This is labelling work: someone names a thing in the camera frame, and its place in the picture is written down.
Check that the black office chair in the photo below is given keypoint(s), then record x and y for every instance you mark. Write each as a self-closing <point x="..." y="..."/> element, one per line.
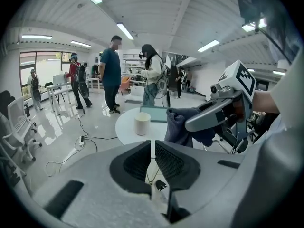
<point x="7" y="103"/>

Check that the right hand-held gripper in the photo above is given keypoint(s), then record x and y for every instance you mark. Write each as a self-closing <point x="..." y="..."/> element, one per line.
<point x="240" y="79"/>

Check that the white power strip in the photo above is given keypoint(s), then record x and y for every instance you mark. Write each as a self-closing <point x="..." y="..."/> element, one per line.
<point x="82" y="140"/>

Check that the person's right forearm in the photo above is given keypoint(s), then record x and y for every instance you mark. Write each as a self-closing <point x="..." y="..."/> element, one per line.
<point x="266" y="102"/>

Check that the green tray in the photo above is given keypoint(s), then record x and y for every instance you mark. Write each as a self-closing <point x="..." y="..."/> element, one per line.
<point x="154" y="114"/>

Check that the cream cup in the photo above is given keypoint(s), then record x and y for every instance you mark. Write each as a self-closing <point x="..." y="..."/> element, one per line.
<point x="142" y="125"/>

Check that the grey backpack rig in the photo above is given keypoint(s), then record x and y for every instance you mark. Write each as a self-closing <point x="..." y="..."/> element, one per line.
<point x="82" y="82"/>
<point x="162" y="87"/>

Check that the person's striped light shirt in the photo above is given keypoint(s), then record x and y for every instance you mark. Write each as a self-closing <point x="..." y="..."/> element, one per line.
<point x="289" y="87"/>

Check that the orange chair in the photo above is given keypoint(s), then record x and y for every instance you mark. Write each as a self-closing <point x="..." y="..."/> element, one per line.
<point x="124" y="83"/>

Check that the white wall shelves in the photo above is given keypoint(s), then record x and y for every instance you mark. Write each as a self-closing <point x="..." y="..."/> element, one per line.
<point x="133" y="63"/>

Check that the person's black shoe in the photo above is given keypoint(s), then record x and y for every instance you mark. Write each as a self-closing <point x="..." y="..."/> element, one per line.
<point x="161" y="185"/>

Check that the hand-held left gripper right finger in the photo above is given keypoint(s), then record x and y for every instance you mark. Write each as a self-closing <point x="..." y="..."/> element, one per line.
<point x="180" y="165"/>

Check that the dark blue cloth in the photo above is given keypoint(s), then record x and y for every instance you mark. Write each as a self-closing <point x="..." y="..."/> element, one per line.
<point x="177" y="127"/>

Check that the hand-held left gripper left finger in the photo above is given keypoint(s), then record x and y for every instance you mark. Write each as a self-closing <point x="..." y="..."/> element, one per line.
<point x="133" y="165"/>

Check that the large window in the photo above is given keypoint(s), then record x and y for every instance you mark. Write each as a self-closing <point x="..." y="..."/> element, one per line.
<point x="45" y="65"/>

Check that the white office chair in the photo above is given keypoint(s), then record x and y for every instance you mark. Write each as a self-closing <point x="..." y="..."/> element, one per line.
<point x="19" y="125"/>

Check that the black head-worn camera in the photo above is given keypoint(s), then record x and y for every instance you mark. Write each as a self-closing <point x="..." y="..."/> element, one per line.
<point x="248" y="8"/>

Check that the white desk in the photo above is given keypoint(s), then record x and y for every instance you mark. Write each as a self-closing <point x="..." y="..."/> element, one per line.
<point x="58" y="87"/>

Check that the round white table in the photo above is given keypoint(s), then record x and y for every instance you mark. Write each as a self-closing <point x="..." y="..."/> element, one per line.
<point x="127" y="127"/>

